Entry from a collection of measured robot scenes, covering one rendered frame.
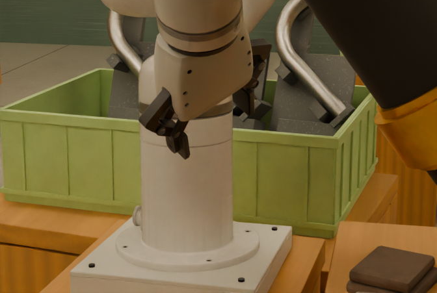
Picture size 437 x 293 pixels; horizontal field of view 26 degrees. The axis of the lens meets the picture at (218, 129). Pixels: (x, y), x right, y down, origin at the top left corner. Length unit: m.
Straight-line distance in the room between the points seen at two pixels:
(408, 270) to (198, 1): 0.41
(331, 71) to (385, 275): 0.78
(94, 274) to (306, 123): 0.66
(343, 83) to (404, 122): 1.57
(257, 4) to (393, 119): 0.93
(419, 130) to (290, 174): 1.33
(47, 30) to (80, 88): 6.40
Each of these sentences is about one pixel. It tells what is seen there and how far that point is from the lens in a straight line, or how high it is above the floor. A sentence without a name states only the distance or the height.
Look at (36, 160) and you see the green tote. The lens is 1.71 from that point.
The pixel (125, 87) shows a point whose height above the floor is 0.95.
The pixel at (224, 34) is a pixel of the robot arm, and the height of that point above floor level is 1.21.
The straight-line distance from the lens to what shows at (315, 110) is 1.72.
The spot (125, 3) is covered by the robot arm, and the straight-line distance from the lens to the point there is 1.15.
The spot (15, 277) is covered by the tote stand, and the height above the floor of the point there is 0.69.
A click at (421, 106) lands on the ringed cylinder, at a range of 0.21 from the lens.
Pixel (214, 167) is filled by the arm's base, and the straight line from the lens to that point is 1.18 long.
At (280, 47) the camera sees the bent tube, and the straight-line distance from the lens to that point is 1.77.
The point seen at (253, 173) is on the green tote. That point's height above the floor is 0.89.
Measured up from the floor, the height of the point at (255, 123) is 0.92.
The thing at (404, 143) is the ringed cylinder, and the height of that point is 1.29.
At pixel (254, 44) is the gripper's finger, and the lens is 1.01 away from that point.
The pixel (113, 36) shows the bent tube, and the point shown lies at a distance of 1.88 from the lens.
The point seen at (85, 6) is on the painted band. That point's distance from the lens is 8.22.
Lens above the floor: 1.35
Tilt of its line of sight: 15 degrees down
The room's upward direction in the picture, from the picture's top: straight up
